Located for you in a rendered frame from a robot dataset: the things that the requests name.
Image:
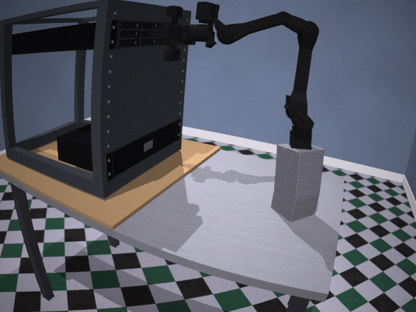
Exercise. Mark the black server rack frame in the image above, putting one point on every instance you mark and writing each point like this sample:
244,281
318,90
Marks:
137,98

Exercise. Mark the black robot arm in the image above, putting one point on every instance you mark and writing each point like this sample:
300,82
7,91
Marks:
307,32

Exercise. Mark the tan flat board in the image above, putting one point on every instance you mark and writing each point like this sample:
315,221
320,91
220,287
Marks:
123,203

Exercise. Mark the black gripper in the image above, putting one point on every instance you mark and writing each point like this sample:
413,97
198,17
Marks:
175,12

